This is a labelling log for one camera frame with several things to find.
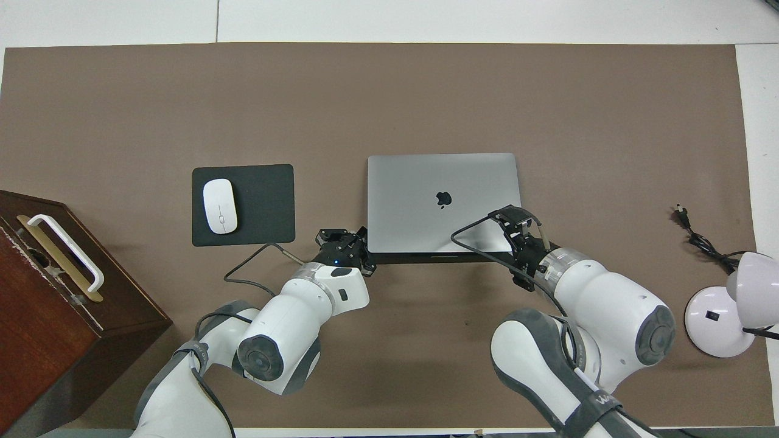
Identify gold handle plate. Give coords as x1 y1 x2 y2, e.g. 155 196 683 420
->
16 214 104 303

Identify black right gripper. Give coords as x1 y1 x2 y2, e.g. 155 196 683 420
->
489 206 553 291

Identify black lamp power cable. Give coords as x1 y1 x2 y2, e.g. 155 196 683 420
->
672 206 742 273

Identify dark brown wooden box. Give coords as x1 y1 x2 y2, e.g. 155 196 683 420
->
0 190 173 438

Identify white computer mouse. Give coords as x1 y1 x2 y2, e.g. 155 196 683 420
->
202 178 239 235

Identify black mouse pad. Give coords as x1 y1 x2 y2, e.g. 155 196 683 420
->
192 164 296 248

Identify brown table mat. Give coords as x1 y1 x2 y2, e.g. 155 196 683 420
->
0 43 775 429

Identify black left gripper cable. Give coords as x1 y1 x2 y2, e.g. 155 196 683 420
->
224 242 305 299

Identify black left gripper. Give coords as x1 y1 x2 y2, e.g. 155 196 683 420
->
315 226 377 278

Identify silver Apple laptop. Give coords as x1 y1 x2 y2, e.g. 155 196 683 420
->
366 153 524 264

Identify white box handle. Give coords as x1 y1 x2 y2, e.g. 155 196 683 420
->
27 214 105 294

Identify white desk lamp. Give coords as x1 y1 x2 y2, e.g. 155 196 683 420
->
684 251 779 358

